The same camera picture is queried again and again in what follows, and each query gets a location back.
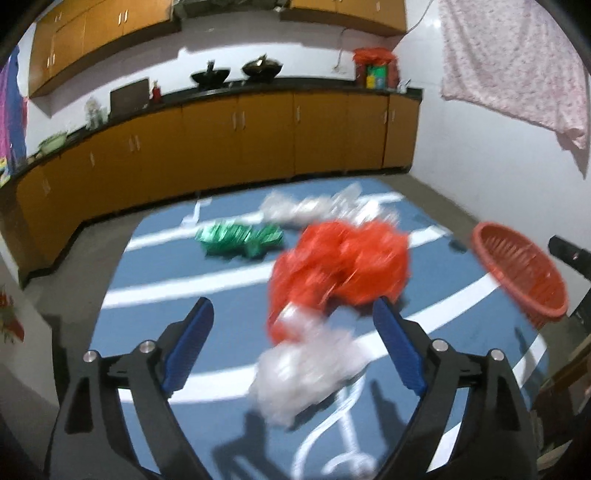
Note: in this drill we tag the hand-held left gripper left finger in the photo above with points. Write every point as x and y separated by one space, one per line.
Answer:
189 346

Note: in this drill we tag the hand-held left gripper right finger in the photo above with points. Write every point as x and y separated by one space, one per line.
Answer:
397 344

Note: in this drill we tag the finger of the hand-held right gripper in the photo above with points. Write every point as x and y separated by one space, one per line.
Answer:
570 251

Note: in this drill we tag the red plastic basket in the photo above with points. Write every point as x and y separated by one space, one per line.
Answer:
521 272

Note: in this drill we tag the red plastic bag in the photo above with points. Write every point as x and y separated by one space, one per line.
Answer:
378 263
314 277

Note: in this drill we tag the white plastic bag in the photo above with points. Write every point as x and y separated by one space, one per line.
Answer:
309 369

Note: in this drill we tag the green plastic bag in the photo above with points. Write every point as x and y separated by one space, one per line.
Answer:
240 237

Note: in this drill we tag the clear plastic bag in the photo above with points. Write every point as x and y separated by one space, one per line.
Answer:
332 203

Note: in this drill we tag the blue striped tablecloth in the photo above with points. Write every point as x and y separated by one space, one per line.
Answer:
184 286

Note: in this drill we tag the wooden stool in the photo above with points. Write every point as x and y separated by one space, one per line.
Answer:
563 392

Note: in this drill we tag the floral hanging cloth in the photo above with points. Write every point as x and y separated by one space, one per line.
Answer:
517 60

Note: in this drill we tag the wooden base cabinets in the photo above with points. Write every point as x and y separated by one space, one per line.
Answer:
231 138

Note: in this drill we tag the white cup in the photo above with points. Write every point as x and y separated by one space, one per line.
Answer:
400 86

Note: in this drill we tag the green basin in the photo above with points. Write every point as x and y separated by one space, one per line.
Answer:
53 143

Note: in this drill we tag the clear glass jar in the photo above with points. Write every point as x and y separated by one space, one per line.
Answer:
93 112

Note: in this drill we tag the black kitchen countertop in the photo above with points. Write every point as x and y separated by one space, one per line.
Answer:
231 92

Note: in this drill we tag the dark cutting board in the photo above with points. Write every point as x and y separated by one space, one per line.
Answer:
129 96

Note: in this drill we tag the small red bottle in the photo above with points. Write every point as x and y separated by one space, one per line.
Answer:
156 91

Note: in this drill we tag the green box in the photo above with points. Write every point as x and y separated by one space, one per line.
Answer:
376 75

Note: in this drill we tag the red bag on containers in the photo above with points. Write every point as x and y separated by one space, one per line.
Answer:
375 56

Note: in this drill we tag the black wok with lid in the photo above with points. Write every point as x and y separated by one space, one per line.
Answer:
262 69

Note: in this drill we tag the purple hanging cloth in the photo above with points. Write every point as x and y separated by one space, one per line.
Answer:
11 115

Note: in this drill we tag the wooden wall cabinets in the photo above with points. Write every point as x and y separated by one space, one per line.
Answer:
115 27

